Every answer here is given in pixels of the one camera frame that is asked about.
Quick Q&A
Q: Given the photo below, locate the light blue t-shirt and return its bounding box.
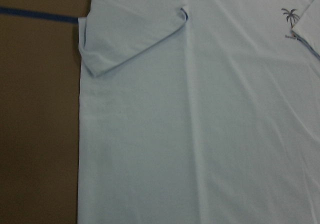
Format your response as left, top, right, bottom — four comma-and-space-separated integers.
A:
77, 0, 320, 224

